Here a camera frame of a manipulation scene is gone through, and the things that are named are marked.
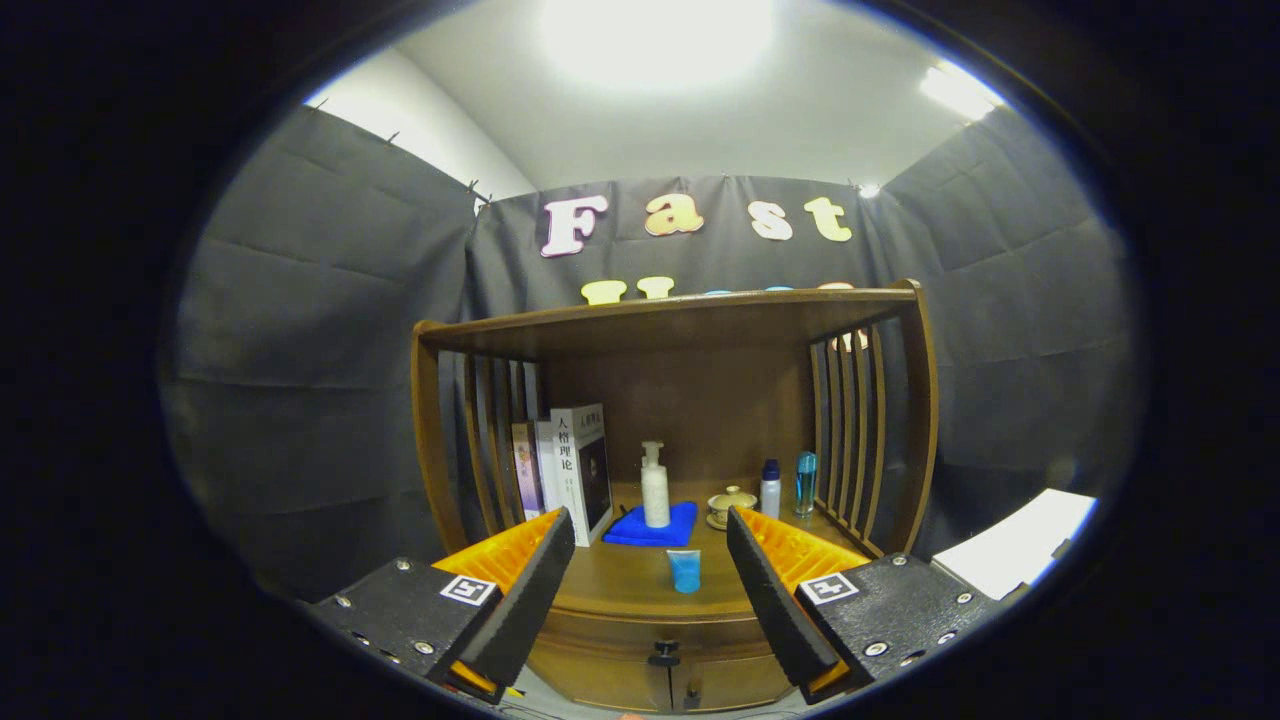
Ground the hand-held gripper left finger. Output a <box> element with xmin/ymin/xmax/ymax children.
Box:
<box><xmin>300</xmin><ymin>507</ymin><xmax>577</xmax><ymax>704</ymax></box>

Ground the white plastic storage unit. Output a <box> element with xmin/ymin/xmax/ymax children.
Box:
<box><xmin>930</xmin><ymin>488</ymin><xmax>1099</xmax><ymax>601</ymax></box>

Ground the wooden cabinet door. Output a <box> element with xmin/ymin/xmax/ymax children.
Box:
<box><xmin>670</xmin><ymin>660</ymin><xmax>798</xmax><ymax>713</ymax></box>
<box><xmin>525</xmin><ymin>660</ymin><xmax>671</xmax><ymax>713</ymax></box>

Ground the small ceiling light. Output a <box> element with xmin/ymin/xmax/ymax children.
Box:
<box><xmin>920</xmin><ymin>62</ymin><xmax>1006</xmax><ymax>121</ymax></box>

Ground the beige lidded teacup with saucer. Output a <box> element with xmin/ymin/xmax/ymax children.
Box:
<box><xmin>706</xmin><ymin>485</ymin><xmax>759</xmax><ymax>531</ymax></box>

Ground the purple book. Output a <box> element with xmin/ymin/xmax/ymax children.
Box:
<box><xmin>511</xmin><ymin>422</ymin><xmax>546</xmax><ymax>521</ymax></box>

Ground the blue folded cloth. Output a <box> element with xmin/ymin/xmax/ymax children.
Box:
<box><xmin>602</xmin><ymin>501</ymin><xmax>699</xmax><ymax>548</ymax></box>

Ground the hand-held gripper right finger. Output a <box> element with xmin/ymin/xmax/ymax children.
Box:
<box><xmin>727</xmin><ymin>505</ymin><xmax>1026</xmax><ymax>704</ymax></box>

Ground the brown wooden cabinet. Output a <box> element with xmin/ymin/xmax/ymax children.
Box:
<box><xmin>410</xmin><ymin>280</ymin><xmax>941</xmax><ymax>716</ymax></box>

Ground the large ceiling light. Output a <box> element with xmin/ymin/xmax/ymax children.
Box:
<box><xmin>540</xmin><ymin>0</ymin><xmax>779</xmax><ymax>91</ymax></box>

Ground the white pump bottle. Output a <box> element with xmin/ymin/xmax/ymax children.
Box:
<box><xmin>640</xmin><ymin>441</ymin><xmax>672</xmax><ymax>529</ymax></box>

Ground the brown wooden countertop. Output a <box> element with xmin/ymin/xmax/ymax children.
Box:
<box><xmin>440</xmin><ymin>480</ymin><xmax>886</xmax><ymax>621</ymax></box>

